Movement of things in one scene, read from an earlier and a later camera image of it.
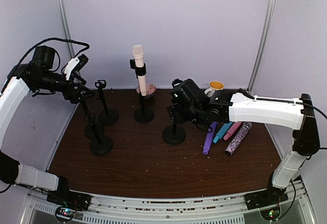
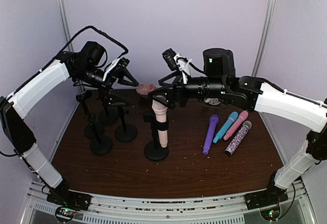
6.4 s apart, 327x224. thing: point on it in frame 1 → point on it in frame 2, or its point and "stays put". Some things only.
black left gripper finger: x=85 y=96 → x=113 y=100
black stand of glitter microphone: x=93 y=129 stays put
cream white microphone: x=138 y=51 → x=160 y=109
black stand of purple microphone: x=173 y=134 → x=126 y=132
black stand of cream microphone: x=142 y=114 → x=153 y=150
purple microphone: x=209 y=138 stays put
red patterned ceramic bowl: x=150 y=89 stays put
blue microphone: x=222 y=132 stays put
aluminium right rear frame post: x=265 y=35 stays put
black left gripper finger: x=79 y=78 → x=125 y=72
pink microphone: x=232 y=130 stays put
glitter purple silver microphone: x=238 y=138 stays put
